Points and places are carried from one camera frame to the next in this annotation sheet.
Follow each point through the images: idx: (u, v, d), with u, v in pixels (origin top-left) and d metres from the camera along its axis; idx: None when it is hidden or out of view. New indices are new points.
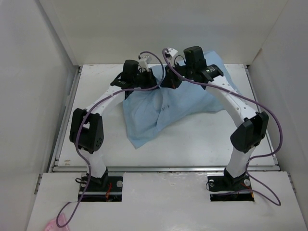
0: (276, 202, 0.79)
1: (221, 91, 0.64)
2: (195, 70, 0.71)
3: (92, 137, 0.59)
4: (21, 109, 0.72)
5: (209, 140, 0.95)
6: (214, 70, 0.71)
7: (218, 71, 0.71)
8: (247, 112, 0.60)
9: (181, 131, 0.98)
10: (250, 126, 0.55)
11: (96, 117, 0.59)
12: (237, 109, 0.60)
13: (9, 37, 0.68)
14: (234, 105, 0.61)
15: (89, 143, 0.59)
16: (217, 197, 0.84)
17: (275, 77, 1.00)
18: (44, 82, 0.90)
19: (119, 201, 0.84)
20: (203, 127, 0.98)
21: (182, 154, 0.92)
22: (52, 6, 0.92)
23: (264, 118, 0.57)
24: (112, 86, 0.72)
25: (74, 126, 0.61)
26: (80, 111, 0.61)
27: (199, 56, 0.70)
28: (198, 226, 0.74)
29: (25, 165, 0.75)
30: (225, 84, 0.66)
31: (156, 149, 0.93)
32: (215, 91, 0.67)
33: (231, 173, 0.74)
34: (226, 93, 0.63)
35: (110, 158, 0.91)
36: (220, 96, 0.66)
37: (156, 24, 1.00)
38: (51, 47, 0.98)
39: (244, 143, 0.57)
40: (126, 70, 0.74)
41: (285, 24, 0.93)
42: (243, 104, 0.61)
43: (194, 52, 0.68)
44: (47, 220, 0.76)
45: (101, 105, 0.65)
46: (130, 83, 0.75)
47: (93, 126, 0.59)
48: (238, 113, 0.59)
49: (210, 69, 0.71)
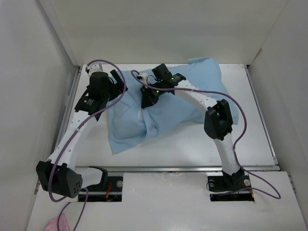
0: (276, 195, 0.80)
1: (186, 91, 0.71)
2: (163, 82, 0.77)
3: (65, 188, 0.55)
4: (21, 109, 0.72)
5: (197, 150, 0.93)
6: (178, 77, 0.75)
7: (182, 77, 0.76)
8: (210, 102, 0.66)
9: (167, 142, 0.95)
10: (213, 112, 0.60)
11: (65, 171, 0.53)
12: (201, 101, 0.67)
13: (9, 37, 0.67)
14: (198, 99, 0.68)
15: (66, 193, 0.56)
16: (217, 197, 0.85)
17: (275, 77, 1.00)
18: (44, 82, 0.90)
19: (119, 200, 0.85)
20: (191, 139, 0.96)
21: (164, 159, 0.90)
22: (52, 6, 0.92)
23: (224, 103, 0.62)
24: (78, 113, 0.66)
25: (44, 181, 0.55)
26: (44, 166, 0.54)
27: (163, 70, 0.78)
28: (198, 226, 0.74)
29: (25, 165, 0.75)
30: (188, 84, 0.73)
31: (141, 156, 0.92)
32: (182, 94, 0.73)
33: (225, 170, 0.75)
34: (189, 91, 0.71)
35: (110, 159, 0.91)
36: (187, 96, 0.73)
37: (156, 24, 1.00)
38: (51, 47, 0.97)
39: (215, 129, 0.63)
40: (93, 86, 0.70)
41: (286, 24, 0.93)
42: (204, 96, 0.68)
43: (157, 67, 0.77)
44: (47, 220, 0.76)
45: (68, 148, 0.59)
46: (99, 100, 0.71)
47: (61, 179, 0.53)
48: (202, 105, 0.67)
49: (174, 77, 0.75)
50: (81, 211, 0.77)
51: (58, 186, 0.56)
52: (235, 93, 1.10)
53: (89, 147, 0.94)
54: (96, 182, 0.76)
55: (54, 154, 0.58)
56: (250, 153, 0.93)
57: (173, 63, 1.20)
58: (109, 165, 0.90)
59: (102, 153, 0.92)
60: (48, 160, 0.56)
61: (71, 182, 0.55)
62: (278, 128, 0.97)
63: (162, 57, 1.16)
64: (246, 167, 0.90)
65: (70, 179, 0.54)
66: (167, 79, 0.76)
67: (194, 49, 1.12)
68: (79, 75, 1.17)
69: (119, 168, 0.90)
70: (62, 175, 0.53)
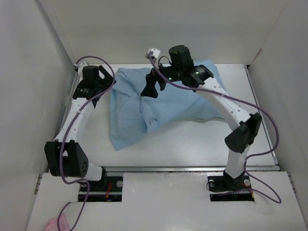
0: (277, 200, 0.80)
1: (214, 95, 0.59)
2: (184, 72, 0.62)
3: (75, 164, 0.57)
4: (21, 109, 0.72)
5: (198, 147, 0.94)
6: (203, 70, 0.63)
7: (208, 73, 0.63)
8: (242, 115, 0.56)
9: (167, 139, 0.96)
10: (246, 129, 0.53)
11: (73, 145, 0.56)
12: (232, 112, 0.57)
13: (9, 37, 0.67)
14: (228, 109, 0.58)
15: (75, 170, 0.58)
16: (217, 197, 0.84)
17: (275, 77, 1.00)
18: (44, 82, 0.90)
19: (119, 200, 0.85)
20: (190, 138, 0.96)
21: (165, 155, 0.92)
22: (52, 6, 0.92)
23: (258, 119, 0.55)
24: (76, 100, 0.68)
25: (53, 162, 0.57)
26: (52, 145, 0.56)
27: (186, 57, 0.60)
28: (198, 226, 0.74)
29: (25, 165, 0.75)
30: (217, 86, 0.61)
31: (141, 155, 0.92)
32: (207, 96, 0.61)
33: (230, 175, 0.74)
34: (219, 96, 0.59)
35: (109, 159, 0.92)
36: (212, 100, 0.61)
37: (156, 25, 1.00)
38: (51, 47, 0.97)
39: (240, 145, 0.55)
40: (87, 77, 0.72)
41: (285, 24, 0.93)
42: (236, 107, 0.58)
43: (181, 52, 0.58)
44: (47, 220, 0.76)
45: (72, 127, 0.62)
46: (94, 88, 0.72)
47: (71, 153, 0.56)
48: (233, 116, 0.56)
49: (199, 70, 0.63)
50: (81, 210, 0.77)
51: (67, 165, 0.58)
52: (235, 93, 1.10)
53: (89, 147, 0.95)
54: (98, 178, 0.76)
55: (60, 134, 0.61)
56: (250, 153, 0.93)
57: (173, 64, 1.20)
58: (110, 165, 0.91)
59: (102, 154, 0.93)
60: (56, 139, 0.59)
61: (80, 158, 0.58)
62: (278, 128, 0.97)
63: (162, 57, 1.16)
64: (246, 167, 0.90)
65: (79, 153, 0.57)
66: (190, 71, 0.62)
67: (194, 50, 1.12)
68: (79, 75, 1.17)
69: (119, 168, 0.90)
70: (73, 148, 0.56)
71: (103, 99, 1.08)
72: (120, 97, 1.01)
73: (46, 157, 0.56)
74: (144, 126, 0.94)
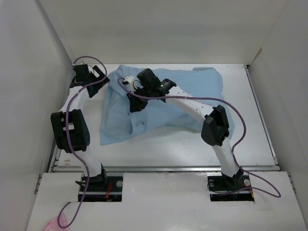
0: (276, 194, 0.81)
1: (178, 99, 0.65)
2: (152, 89, 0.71)
3: (79, 130, 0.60)
4: (21, 109, 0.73)
5: (191, 151, 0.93)
6: (168, 83, 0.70)
7: (172, 83, 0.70)
8: (206, 110, 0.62)
9: (159, 142, 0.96)
10: (212, 121, 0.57)
11: (76, 110, 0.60)
12: (197, 109, 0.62)
13: (10, 37, 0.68)
14: (193, 108, 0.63)
15: (81, 137, 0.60)
16: (217, 197, 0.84)
17: (275, 77, 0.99)
18: (44, 82, 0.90)
19: (119, 200, 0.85)
20: (190, 139, 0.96)
21: (156, 156, 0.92)
22: (52, 7, 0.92)
23: (220, 110, 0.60)
24: (73, 88, 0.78)
25: (58, 131, 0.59)
26: (57, 114, 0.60)
27: (150, 75, 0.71)
28: (198, 226, 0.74)
29: (25, 165, 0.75)
30: (180, 91, 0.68)
31: (137, 154, 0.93)
32: (173, 102, 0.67)
33: (227, 173, 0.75)
34: (183, 99, 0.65)
35: (109, 159, 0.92)
36: (179, 105, 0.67)
37: (156, 25, 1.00)
38: (51, 47, 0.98)
39: (213, 137, 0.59)
40: (79, 72, 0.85)
41: (285, 24, 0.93)
42: (200, 104, 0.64)
43: (144, 71, 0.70)
44: (47, 220, 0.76)
45: (74, 104, 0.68)
46: (86, 81, 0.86)
47: (76, 121, 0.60)
48: (198, 113, 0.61)
49: (164, 83, 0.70)
50: (78, 206, 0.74)
51: (72, 134, 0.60)
52: (235, 93, 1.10)
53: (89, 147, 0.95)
54: (98, 173, 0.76)
55: (63, 109, 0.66)
56: (250, 153, 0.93)
57: (173, 64, 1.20)
58: (109, 165, 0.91)
59: (102, 154, 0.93)
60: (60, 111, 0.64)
61: (83, 124, 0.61)
62: (278, 128, 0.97)
63: (162, 57, 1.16)
64: (246, 167, 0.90)
65: (83, 121, 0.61)
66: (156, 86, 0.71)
67: (194, 50, 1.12)
68: None
69: (119, 168, 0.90)
70: (77, 114, 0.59)
71: (103, 99, 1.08)
72: (113, 96, 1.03)
73: (53, 128, 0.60)
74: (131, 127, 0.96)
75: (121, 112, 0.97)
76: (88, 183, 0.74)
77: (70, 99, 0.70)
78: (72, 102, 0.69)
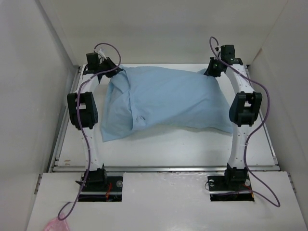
0: (276, 203, 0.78)
1: (233, 72, 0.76)
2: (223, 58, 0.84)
3: (89, 108, 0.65)
4: (21, 109, 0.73)
5: (190, 151, 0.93)
6: (237, 60, 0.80)
7: (240, 62, 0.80)
8: (246, 90, 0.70)
9: (157, 141, 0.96)
10: (243, 96, 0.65)
11: (88, 93, 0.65)
12: (240, 85, 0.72)
13: (10, 37, 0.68)
14: (238, 83, 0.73)
15: (90, 116, 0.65)
16: (217, 197, 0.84)
17: (274, 77, 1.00)
18: (44, 82, 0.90)
19: (119, 200, 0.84)
20: (190, 139, 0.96)
21: (156, 156, 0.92)
22: (52, 7, 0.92)
23: (257, 96, 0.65)
24: (85, 75, 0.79)
25: (70, 109, 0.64)
26: (72, 95, 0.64)
27: (228, 50, 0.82)
28: (198, 226, 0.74)
29: (25, 165, 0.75)
30: (240, 69, 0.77)
31: (137, 153, 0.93)
32: (230, 72, 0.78)
33: (230, 163, 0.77)
34: (237, 73, 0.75)
35: (109, 159, 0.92)
36: (232, 77, 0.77)
37: (156, 25, 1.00)
38: (52, 47, 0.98)
39: (235, 111, 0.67)
40: (91, 61, 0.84)
41: (285, 24, 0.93)
42: (246, 84, 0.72)
43: (227, 45, 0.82)
44: (47, 220, 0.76)
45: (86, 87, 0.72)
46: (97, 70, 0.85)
47: (87, 102, 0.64)
48: (239, 88, 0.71)
49: (234, 59, 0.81)
50: (74, 202, 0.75)
51: (83, 113, 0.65)
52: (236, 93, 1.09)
53: None
54: (99, 167, 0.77)
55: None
56: (250, 153, 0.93)
57: (173, 64, 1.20)
58: (109, 165, 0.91)
59: (102, 154, 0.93)
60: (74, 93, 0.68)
61: (94, 105, 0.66)
62: (278, 128, 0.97)
63: (162, 57, 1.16)
64: None
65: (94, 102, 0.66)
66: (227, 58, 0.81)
67: (194, 50, 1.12)
68: (79, 75, 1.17)
69: (118, 166, 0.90)
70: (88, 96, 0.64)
71: (103, 99, 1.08)
72: (114, 94, 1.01)
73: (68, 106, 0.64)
74: (131, 123, 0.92)
75: (122, 109, 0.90)
76: (86, 176, 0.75)
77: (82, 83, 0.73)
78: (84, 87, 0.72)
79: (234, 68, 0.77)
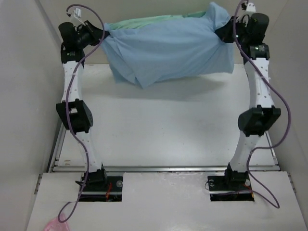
0: (275, 204, 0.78)
1: (255, 73, 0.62)
2: (249, 40, 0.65)
3: (83, 115, 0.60)
4: (21, 110, 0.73)
5: (190, 151, 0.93)
6: (263, 51, 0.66)
7: (265, 55, 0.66)
8: (264, 102, 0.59)
9: (158, 141, 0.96)
10: (259, 112, 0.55)
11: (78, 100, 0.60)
12: (258, 94, 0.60)
13: (10, 37, 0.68)
14: (257, 90, 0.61)
15: (84, 121, 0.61)
16: (217, 197, 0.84)
17: (275, 77, 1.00)
18: (44, 82, 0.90)
19: (119, 200, 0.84)
20: (191, 139, 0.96)
21: (156, 155, 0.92)
22: (52, 6, 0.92)
23: (275, 114, 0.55)
24: (67, 64, 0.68)
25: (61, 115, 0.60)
26: (61, 105, 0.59)
27: (259, 30, 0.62)
28: (198, 226, 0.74)
29: (25, 165, 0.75)
30: (263, 68, 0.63)
31: (137, 153, 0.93)
32: (250, 70, 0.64)
33: (231, 167, 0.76)
34: (258, 77, 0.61)
35: (109, 158, 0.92)
36: (251, 78, 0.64)
37: None
38: (52, 47, 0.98)
39: (246, 123, 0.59)
40: (67, 39, 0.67)
41: (285, 24, 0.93)
42: (265, 93, 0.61)
43: (260, 22, 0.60)
44: (47, 220, 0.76)
45: (73, 88, 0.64)
46: (79, 50, 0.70)
47: (79, 110, 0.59)
48: (257, 98, 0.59)
49: (260, 48, 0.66)
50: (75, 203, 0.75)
51: (77, 119, 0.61)
52: (236, 93, 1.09)
53: None
54: (99, 168, 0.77)
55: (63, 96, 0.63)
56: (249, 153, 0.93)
57: None
58: (110, 165, 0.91)
59: (102, 154, 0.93)
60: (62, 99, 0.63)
61: (86, 109, 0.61)
62: (278, 127, 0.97)
63: None
64: None
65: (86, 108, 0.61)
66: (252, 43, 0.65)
67: None
68: None
69: (123, 114, 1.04)
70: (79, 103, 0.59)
71: (103, 99, 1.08)
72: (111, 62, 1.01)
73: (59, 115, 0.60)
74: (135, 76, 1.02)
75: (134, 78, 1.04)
76: (87, 177, 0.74)
77: (68, 82, 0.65)
78: (71, 87, 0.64)
79: (256, 66, 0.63)
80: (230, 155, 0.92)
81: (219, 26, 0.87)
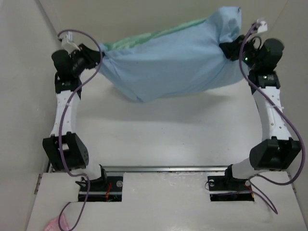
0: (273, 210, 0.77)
1: (265, 103, 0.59)
2: (259, 69, 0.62)
3: (75, 151, 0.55)
4: (21, 109, 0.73)
5: (191, 151, 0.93)
6: (272, 80, 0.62)
7: (275, 84, 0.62)
8: (281, 134, 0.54)
9: (158, 141, 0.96)
10: (275, 144, 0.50)
11: (70, 133, 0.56)
12: (272, 124, 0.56)
13: (11, 37, 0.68)
14: (270, 120, 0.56)
15: (79, 160, 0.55)
16: (217, 197, 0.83)
17: None
18: (44, 81, 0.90)
19: (119, 200, 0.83)
20: (191, 139, 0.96)
21: (156, 155, 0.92)
22: (52, 6, 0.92)
23: (295, 147, 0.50)
24: (60, 95, 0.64)
25: (51, 154, 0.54)
26: (49, 139, 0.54)
27: (269, 60, 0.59)
28: (198, 226, 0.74)
29: (25, 165, 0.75)
30: (275, 96, 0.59)
31: (137, 153, 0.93)
32: (260, 98, 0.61)
33: (232, 173, 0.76)
34: (270, 106, 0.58)
35: (109, 158, 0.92)
36: (262, 108, 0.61)
37: (157, 25, 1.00)
38: (52, 47, 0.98)
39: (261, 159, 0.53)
40: (61, 70, 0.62)
41: (285, 24, 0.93)
42: (281, 123, 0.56)
43: (272, 53, 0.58)
44: (47, 220, 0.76)
45: (66, 120, 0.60)
46: (74, 81, 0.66)
47: (71, 145, 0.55)
48: (271, 129, 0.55)
49: (269, 77, 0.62)
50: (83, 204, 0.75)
51: (69, 156, 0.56)
52: (236, 93, 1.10)
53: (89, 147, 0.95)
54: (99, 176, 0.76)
55: (54, 130, 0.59)
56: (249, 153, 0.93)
57: None
58: (110, 165, 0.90)
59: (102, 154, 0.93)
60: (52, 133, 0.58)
61: (80, 145, 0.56)
62: None
63: None
64: None
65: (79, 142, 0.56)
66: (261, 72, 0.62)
67: None
68: None
69: (128, 109, 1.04)
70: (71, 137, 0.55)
71: (103, 99, 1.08)
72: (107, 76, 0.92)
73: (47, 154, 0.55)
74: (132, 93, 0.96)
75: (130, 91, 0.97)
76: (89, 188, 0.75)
77: (60, 114, 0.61)
78: (63, 120, 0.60)
79: (267, 95, 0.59)
80: (230, 155, 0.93)
81: (224, 40, 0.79)
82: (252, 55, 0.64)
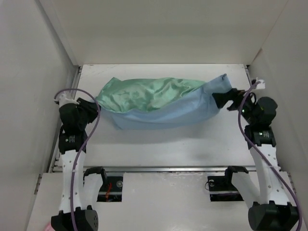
0: None
1: (263, 161, 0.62)
2: (252, 125, 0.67)
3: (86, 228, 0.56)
4: (21, 110, 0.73)
5: (191, 151, 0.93)
6: (268, 136, 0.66)
7: (272, 141, 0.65)
8: (278, 197, 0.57)
9: (158, 142, 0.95)
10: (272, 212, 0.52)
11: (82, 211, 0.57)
12: (269, 186, 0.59)
13: (10, 37, 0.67)
14: (267, 181, 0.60)
15: None
16: (217, 197, 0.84)
17: (275, 78, 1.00)
18: (44, 82, 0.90)
19: (119, 200, 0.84)
20: (191, 140, 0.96)
21: (156, 156, 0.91)
22: (52, 6, 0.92)
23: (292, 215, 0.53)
24: (66, 155, 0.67)
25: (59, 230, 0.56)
26: (58, 219, 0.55)
27: (264, 119, 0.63)
28: (198, 226, 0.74)
29: (24, 166, 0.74)
30: (271, 156, 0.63)
31: (138, 153, 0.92)
32: (257, 159, 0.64)
33: (232, 184, 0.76)
34: (267, 166, 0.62)
35: (109, 158, 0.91)
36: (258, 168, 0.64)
37: (156, 25, 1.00)
38: (51, 47, 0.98)
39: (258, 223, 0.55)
40: (68, 122, 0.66)
41: (285, 25, 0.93)
42: (278, 185, 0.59)
43: (266, 113, 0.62)
44: (47, 220, 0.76)
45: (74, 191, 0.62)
46: (80, 134, 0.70)
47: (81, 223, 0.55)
48: (269, 192, 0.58)
49: (264, 134, 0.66)
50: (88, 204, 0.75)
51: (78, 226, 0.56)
52: None
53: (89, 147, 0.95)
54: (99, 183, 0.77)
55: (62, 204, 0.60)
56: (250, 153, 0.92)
57: (173, 64, 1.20)
58: (110, 165, 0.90)
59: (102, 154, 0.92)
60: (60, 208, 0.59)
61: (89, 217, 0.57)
62: (278, 128, 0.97)
63: (162, 57, 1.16)
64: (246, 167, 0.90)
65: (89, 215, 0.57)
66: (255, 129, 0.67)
67: (195, 50, 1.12)
68: (79, 75, 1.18)
69: None
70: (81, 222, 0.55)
71: None
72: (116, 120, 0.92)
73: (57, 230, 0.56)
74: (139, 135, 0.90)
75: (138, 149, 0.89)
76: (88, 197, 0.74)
77: (69, 182, 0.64)
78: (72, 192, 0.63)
79: (263, 155, 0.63)
80: (230, 155, 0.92)
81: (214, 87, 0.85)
82: (249, 109, 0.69)
